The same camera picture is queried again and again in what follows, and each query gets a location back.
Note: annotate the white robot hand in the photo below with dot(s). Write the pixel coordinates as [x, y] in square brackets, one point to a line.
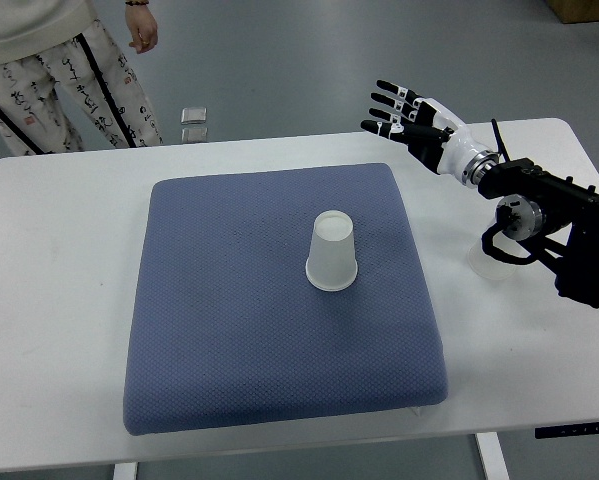
[451, 150]

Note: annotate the white paper cup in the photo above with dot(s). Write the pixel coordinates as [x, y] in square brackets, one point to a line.
[487, 267]
[331, 265]

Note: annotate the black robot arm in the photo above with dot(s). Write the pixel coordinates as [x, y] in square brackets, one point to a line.
[539, 216]

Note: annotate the person's hand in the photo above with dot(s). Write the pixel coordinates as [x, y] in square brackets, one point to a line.
[142, 26]

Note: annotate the white paper cup on cushion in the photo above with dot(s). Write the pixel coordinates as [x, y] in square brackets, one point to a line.
[331, 265]

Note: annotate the cardboard box corner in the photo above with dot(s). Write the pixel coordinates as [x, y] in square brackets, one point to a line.
[575, 11]

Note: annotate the lower metal floor plate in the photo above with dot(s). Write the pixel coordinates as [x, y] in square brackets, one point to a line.
[194, 135]

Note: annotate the blue textured cushion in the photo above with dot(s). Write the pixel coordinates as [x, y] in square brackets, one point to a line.
[227, 330]

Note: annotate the white table leg right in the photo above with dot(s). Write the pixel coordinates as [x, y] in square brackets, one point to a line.
[491, 456]

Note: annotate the white table leg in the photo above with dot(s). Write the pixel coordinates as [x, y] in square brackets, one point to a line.
[491, 456]
[125, 471]

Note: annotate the black table control panel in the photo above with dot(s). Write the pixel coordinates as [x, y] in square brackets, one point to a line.
[568, 430]

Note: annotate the person in patterned trousers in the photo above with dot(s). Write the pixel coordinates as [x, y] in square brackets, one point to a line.
[47, 46]

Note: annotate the white table leg left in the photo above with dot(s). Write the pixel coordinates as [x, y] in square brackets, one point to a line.
[125, 471]

